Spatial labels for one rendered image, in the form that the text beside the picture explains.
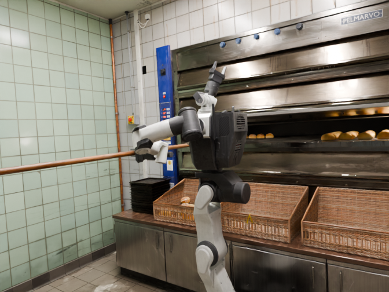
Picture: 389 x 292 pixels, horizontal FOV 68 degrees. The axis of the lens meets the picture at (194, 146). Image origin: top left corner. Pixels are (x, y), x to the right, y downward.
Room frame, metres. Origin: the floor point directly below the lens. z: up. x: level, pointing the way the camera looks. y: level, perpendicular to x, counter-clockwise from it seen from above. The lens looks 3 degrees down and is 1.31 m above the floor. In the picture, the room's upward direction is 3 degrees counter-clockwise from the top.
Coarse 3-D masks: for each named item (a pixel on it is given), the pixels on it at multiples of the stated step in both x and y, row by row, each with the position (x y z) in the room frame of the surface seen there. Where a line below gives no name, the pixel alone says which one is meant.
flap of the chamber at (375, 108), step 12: (312, 108) 2.01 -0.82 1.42; (324, 108) 1.96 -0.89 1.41; (336, 108) 1.92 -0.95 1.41; (348, 108) 1.88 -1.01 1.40; (360, 108) 1.85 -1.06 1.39; (372, 108) 1.83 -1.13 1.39; (384, 108) 1.82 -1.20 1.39; (252, 120) 2.39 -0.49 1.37; (264, 120) 2.37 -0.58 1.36; (276, 120) 2.34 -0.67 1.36
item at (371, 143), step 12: (252, 144) 2.42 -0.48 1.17; (264, 144) 2.36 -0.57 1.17; (276, 144) 2.30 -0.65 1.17; (288, 144) 2.25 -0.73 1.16; (300, 144) 2.20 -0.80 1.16; (312, 144) 2.15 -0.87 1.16; (324, 144) 2.10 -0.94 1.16; (336, 144) 2.06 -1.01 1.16; (348, 144) 2.01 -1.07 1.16; (360, 144) 1.97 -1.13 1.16; (372, 144) 1.93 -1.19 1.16; (384, 144) 1.90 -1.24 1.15
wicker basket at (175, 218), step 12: (192, 180) 2.73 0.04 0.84; (168, 192) 2.56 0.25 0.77; (180, 192) 2.72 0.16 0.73; (192, 192) 2.70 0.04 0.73; (156, 204) 2.38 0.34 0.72; (168, 204) 2.31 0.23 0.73; (180, 204) 2.71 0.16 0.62; (156, 216) 2.38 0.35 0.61; (168, 216) 2.31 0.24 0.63; (180, 216) 2.25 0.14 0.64; (192, 216) 2.19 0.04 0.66
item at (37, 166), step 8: (184, 144) 2.31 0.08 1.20; (120, 152) 1.78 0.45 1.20; (128, 152) 1.82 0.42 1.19; (64, 160) 1.47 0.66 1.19; (72, 160) 1.50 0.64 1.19; (80, 160) 1.54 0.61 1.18; (88, 160) 1.58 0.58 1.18; (96, 160) 1.63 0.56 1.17; (8, 168) 1.25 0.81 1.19; (16, 168) 1.28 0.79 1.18; (24, 168) 1.30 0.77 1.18; (32, 168) 1.33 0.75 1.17; (40, 168) 1.36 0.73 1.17
